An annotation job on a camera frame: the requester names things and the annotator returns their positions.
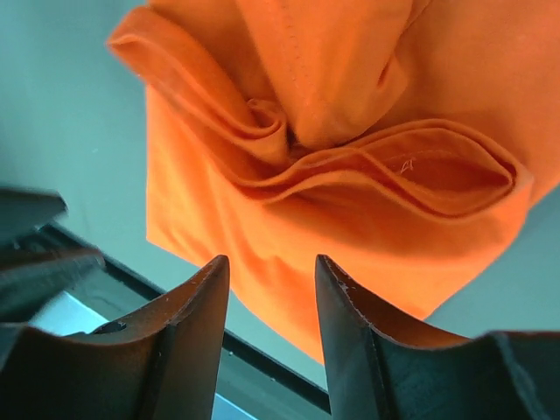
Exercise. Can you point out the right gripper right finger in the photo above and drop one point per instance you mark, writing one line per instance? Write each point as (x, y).
(381, 363)

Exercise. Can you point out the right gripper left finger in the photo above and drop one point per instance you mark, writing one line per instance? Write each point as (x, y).
(160, 361)

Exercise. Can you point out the orange t shirt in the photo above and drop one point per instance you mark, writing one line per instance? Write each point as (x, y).
(407, 140)

